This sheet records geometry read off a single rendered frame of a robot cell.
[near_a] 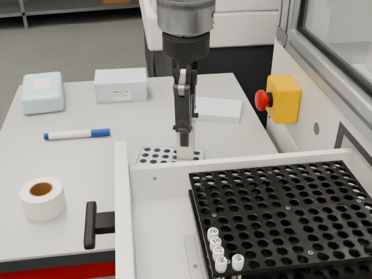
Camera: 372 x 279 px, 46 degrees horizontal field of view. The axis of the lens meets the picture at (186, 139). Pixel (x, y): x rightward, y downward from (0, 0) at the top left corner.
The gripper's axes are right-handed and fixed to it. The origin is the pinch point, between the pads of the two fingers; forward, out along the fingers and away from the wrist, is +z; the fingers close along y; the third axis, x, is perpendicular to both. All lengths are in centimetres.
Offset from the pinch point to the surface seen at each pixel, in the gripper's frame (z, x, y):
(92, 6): 68, 124, 317
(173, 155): 4.2, 2.4, 0.6
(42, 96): 3.2, 35.6, 19.5
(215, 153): 7.6, -5.1, 7.3
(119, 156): -9.2, 6.5, -19.7
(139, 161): 4.1, 8.4, -2.1
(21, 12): 68, 180, 293
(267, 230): -6.3, -13.0, -28.2
